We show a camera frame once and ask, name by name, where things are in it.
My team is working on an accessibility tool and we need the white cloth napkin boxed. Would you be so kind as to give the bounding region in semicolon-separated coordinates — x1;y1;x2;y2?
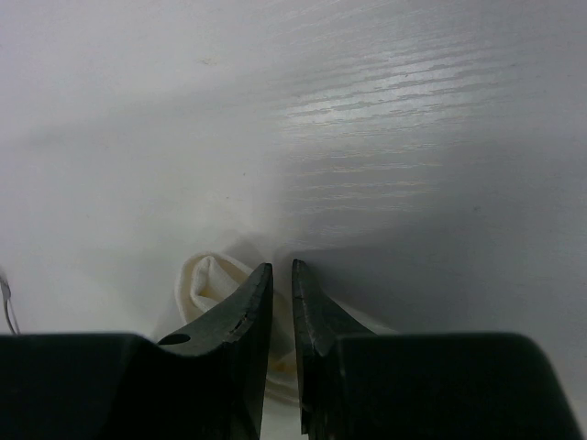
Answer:
155;228;400;409

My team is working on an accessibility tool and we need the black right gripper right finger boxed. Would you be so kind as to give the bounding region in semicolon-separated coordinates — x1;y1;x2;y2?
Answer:
292;259;379;435

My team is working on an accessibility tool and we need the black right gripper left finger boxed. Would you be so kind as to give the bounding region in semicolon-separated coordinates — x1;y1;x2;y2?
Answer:
158;263;273;439

